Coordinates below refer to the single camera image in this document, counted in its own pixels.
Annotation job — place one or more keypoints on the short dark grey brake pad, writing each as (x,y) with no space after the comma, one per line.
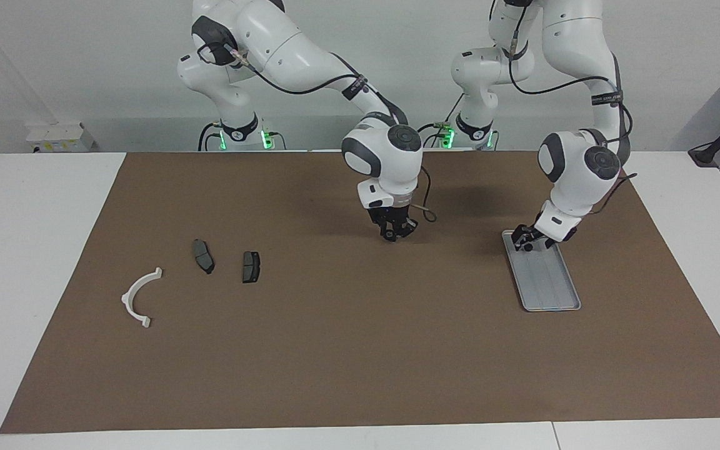
(251,267)

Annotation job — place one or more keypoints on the silver metal tray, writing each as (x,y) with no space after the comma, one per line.
(550,287)

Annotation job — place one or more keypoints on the white power box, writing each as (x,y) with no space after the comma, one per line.
(60,137)

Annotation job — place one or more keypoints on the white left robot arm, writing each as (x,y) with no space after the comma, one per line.
(572,37)

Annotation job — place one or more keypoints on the brown table mat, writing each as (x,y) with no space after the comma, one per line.
(360,344)

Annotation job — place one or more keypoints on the long dark grey brake pad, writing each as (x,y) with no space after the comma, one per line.
(202,255)

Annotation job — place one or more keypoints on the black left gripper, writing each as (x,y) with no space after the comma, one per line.
(538,234)

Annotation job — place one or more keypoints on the white curved plastic bracket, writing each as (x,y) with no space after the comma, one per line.
(126,300)

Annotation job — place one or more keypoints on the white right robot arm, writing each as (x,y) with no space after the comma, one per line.
(285,44)

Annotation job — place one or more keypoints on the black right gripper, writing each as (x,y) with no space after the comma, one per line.
(391,215)

